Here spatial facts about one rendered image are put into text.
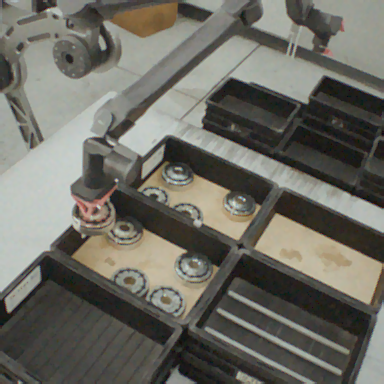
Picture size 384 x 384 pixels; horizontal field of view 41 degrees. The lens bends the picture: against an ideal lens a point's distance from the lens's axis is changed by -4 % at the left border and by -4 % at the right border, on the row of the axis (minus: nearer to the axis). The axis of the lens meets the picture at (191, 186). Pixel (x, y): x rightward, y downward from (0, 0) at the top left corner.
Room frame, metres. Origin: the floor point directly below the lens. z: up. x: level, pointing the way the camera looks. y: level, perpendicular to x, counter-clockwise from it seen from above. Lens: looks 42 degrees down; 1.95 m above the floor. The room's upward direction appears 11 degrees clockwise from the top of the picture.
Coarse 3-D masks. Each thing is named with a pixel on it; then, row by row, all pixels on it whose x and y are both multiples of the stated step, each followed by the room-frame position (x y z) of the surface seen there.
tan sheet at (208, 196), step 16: (160, 176) 1.27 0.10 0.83; (176, 192) 1.21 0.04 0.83; (192, 192) 1.23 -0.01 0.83; (208, 192) 1.24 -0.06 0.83; (224, 192) 1.26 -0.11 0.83; (208, 208) 1.17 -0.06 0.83; (256, 208) 1.21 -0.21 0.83; (208, 224) 1.10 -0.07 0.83; (224, 224) 1.12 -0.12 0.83; (240, 224) 1.13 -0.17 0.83
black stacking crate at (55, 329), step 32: (64, 288) 0.78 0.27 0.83; (96, 288) 0.74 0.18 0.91; (0, 320) 0.62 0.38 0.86; (32, 320) 0.66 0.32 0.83; (64, 320) 0.68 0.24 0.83; (96, 320) 0.70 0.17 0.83; (128, 320) 0.71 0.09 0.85; (32, 352) 0.58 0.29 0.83; (64, 352) 0.60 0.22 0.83; (96, 352) 0.62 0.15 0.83; (128, 352) 0.63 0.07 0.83
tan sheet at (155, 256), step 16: (96, 240) 0.96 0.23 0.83; (144, 240) 0.99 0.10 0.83; (160, 240) 1.00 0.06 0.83; (80, 256) 0.89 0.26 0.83; (96, 256) 0.90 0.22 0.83; (112, 256) 0.91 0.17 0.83; (128, 256) 0.92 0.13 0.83; (144, 256) 0.94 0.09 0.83; (160, 256) 0.95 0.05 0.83; (176, 256) 0.96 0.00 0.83; (112, 272) 0.86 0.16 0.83; (144, 272) 0.88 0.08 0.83; (160, 272) 0.89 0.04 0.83; (176, 288) 0.85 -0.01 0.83; (192, 288) 0.86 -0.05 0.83; (192, 304) 0.81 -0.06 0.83
